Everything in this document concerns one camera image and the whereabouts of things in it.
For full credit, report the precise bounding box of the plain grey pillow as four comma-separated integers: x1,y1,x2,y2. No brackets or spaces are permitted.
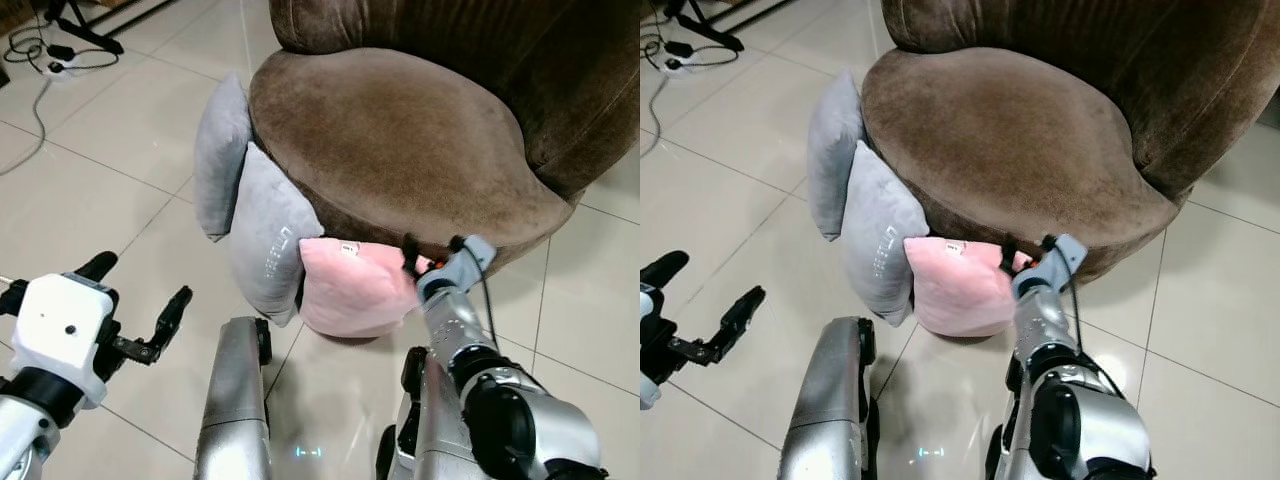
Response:
193,72,253,243
806,70,866,243

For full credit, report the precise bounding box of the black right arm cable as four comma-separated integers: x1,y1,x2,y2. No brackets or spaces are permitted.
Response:
476,245,502,348
1066,245,1101,366

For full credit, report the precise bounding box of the brown velvet round sofa chair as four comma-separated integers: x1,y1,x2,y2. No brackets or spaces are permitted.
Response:
247,0,641,281
860,0,1280,284

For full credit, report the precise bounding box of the silver right robot leg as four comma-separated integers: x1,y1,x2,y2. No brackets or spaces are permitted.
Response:
375,345,471,480
985,355,1041,480

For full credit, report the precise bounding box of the grey floor cable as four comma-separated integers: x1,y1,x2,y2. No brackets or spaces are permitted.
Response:
640,72,673,158
0,72,56,178

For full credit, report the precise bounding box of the pink pillow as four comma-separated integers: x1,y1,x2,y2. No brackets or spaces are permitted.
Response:
298,237,431,339
903,237,1031,338

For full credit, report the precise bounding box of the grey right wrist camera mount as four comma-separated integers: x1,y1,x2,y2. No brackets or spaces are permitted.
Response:
1012,235,1089,299
418,235,497,301

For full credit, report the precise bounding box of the grey pillow with white print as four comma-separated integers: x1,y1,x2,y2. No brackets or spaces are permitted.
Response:
228,142,326,328
842,140,931,328

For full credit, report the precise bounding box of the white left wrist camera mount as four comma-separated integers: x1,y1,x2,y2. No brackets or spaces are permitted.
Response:
640,283,663,411
10,273,118,409

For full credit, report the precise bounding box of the black metal stand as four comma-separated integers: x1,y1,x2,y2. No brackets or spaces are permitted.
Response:
663,0,746,53
43,0,126,56

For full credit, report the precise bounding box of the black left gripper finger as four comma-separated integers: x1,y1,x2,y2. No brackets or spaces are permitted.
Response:
76,251,118,282
640,250,689,291
112,287,193,364
672,287,766,366

